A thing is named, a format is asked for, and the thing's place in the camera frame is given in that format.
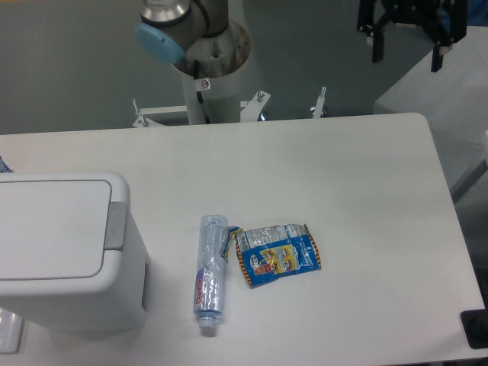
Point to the clear plastic sheet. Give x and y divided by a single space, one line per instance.
11 332

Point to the silver robot arm blue cap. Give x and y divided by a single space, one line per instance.
168 29

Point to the white plastic trash can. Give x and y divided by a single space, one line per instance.
114 298

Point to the black device at table edge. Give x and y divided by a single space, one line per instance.
475 327

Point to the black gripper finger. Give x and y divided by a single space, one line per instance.
445 22
373 29

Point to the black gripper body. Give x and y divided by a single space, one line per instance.
410 12

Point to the grey lid push button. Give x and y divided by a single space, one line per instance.
116 225

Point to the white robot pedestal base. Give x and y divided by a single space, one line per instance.
210 72

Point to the crushed clear plastic bottle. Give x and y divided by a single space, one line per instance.
209 287

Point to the blue snack wrapper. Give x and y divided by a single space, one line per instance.
269 253

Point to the blue cloth at left edge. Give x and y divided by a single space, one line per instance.
4 167

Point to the white trash can lid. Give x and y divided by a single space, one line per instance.
52 229

